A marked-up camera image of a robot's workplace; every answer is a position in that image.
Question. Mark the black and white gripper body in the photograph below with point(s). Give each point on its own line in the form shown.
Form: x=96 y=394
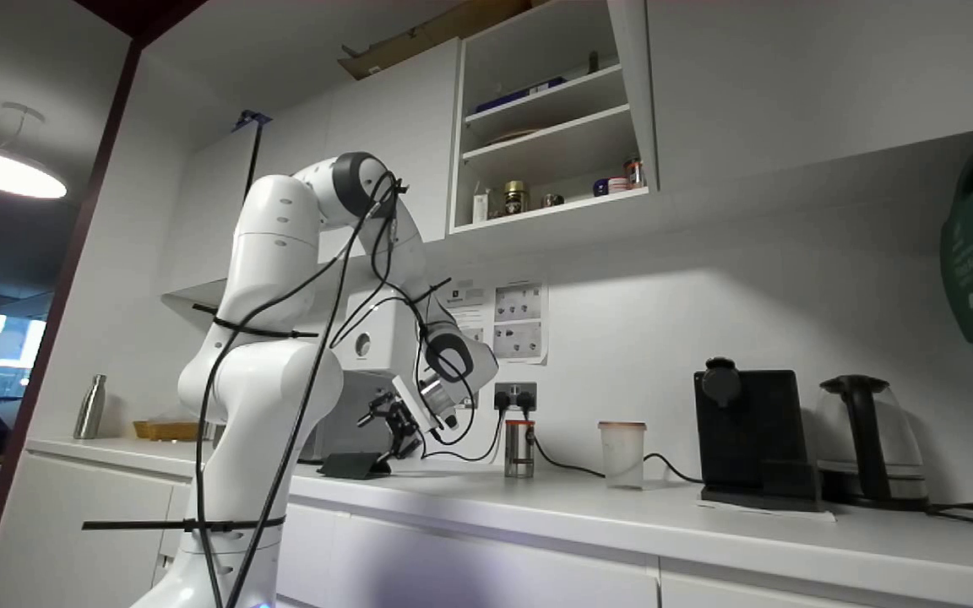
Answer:
x=421 y=406

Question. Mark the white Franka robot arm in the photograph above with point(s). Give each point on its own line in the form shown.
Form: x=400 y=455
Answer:
x=271 y=374

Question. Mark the silver black microwave oven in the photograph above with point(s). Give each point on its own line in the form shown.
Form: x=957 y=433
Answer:
x=366 y=423

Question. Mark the steel double socket with plugs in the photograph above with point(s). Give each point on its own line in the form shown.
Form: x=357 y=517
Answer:
x=516 y=397

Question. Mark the small red silver can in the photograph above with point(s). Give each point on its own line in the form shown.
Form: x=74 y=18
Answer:
x=519 y=447

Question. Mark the white base cabinet door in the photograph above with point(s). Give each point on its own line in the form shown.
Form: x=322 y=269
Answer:
x=453 y=562

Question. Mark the white bottle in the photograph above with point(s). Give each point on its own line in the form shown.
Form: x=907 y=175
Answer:
x=481 y=209

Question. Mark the translucent plastic cup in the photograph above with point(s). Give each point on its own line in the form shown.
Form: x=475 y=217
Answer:
x=624 y=459

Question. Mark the wooden bowl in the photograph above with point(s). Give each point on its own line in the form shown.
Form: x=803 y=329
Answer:
x=170 y=432

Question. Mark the gold jar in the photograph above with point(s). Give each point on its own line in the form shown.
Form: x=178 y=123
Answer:
x=516 y=196

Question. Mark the steel bottle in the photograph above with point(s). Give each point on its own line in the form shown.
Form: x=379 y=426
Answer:
x=89 y=406

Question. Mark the white open shelf cabinet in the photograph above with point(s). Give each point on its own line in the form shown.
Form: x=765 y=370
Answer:
x=556 y=138

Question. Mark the pink small container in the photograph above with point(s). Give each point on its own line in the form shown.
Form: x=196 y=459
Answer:
x=625 y=177

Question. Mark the blue flat item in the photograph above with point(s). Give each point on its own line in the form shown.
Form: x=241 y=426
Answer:
x=516 y=97

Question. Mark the black coffee machine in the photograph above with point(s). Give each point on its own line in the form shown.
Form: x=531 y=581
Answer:
x=759 y=445

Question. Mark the brown cardboard piece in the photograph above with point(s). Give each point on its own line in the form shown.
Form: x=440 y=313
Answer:
x=431 y=34

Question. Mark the white open cabinet door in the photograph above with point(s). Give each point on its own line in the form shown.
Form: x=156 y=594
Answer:
x=635 y=88

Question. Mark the round ceiling lamp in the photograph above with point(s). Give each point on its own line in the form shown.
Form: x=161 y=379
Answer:
x=0 y=172

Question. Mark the white wall dispenser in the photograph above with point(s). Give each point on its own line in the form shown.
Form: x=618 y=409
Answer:
x=379 y=339

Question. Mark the white double wall socket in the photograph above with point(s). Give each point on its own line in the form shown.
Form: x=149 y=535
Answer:
x=519 y=342
x=519 y=302

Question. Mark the small wall label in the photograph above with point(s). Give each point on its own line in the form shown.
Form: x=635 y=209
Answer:
x=466 y=292

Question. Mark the white wall cabinet door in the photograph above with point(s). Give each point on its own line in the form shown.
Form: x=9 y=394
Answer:
x=397 y=123

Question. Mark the dark brown door frame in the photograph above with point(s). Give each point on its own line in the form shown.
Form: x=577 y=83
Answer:
x=68 y=257

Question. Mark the white wall cabinet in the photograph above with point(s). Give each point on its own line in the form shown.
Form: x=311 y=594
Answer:
x=825 y=78

